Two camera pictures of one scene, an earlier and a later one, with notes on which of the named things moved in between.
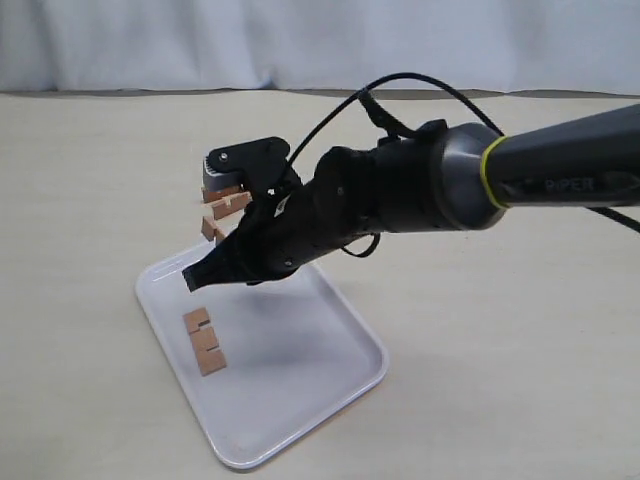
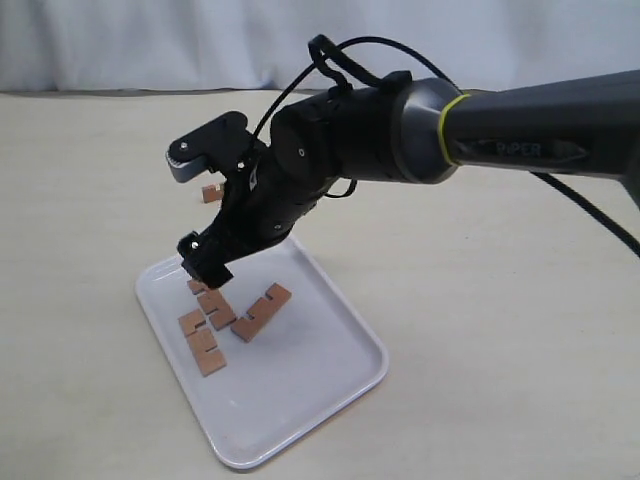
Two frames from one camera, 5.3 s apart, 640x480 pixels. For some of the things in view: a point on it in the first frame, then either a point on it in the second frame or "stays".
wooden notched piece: [204, 338] stays
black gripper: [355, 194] -> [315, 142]
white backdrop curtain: [556, 47] stays
